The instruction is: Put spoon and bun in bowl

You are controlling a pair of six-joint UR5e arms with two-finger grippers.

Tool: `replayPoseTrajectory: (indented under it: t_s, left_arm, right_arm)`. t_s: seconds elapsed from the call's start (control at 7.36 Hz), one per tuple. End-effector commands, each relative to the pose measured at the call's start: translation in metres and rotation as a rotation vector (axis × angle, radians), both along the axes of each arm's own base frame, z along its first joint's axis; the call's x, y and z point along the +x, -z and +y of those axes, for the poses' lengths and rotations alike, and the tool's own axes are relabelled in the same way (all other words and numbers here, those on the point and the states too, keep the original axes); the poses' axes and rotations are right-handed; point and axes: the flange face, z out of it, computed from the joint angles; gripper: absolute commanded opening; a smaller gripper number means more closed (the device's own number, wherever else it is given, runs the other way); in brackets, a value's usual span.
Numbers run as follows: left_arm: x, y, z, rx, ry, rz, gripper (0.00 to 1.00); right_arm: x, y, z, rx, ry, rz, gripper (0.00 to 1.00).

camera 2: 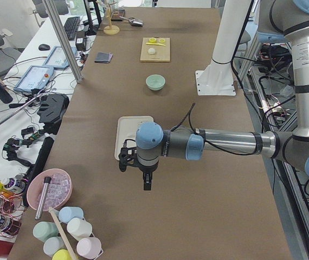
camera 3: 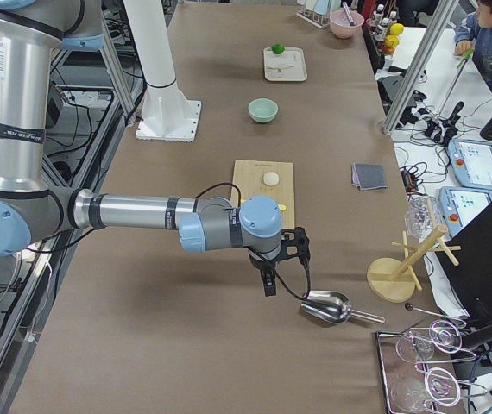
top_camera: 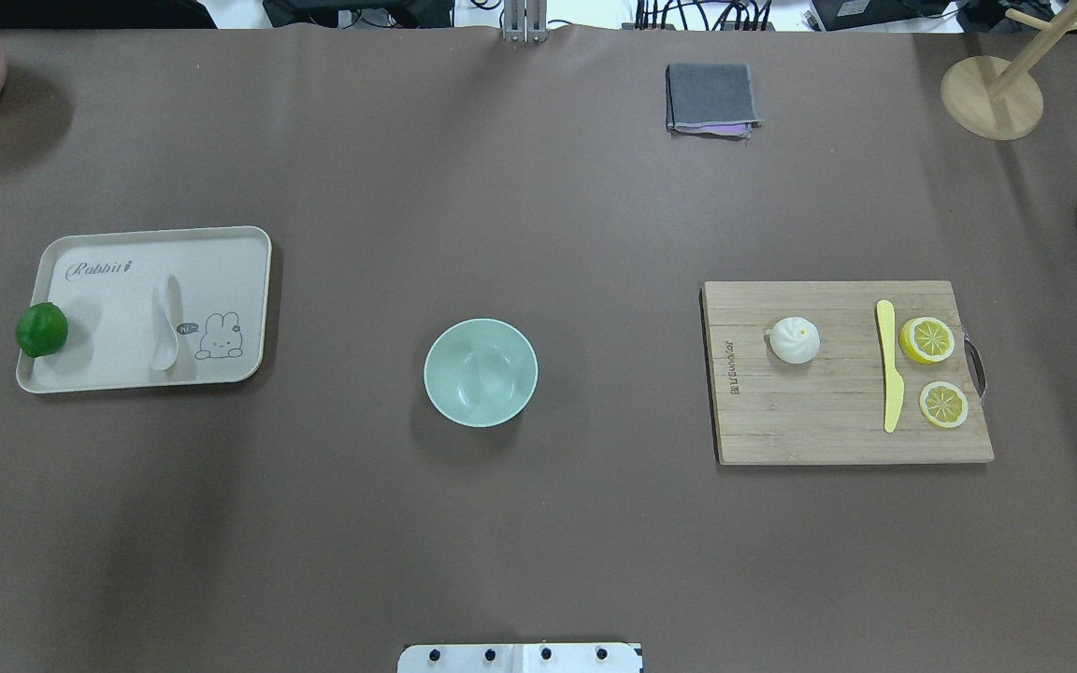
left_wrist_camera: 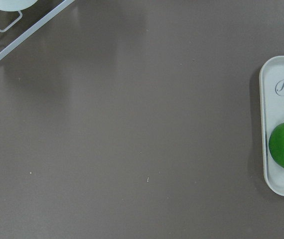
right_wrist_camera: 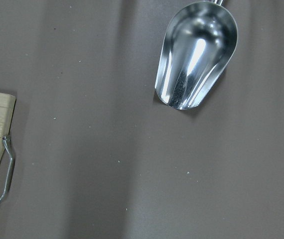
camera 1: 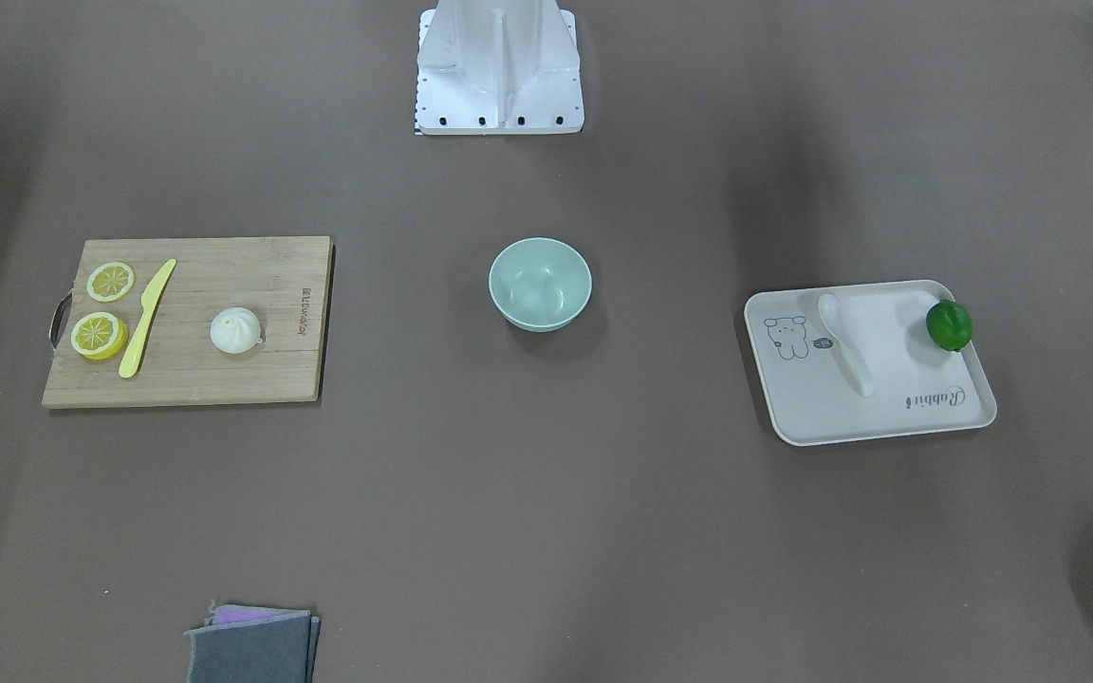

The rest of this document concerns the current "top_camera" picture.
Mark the wooden mug tree stand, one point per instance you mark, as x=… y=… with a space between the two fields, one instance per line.
x=998 y=99

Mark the mint green bowl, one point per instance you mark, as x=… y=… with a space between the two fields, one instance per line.
x=481 y=372

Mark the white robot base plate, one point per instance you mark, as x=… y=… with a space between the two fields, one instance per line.
x=523 y=657

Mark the yellow plastic knife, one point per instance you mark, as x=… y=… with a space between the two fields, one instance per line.
x=892 y=380

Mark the white steamed bun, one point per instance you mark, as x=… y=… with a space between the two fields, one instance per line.
x=794 y=340

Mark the lower lemon slice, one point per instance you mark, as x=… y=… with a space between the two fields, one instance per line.
x=943 y=404

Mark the grey folded cloth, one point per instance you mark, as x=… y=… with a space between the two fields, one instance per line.
x=711 y=100

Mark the upper lemon half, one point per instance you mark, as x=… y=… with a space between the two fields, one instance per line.
x=927 y=340

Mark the bamboo cutting board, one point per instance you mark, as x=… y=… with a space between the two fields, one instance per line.
x=830 y=411

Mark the green lime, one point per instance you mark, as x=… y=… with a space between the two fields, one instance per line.
x=42 y=330

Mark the beige rabbit tray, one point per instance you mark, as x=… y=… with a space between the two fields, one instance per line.
x=103 y=283

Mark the white ceramic spoon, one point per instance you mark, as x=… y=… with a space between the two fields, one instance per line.
x=166 y=345

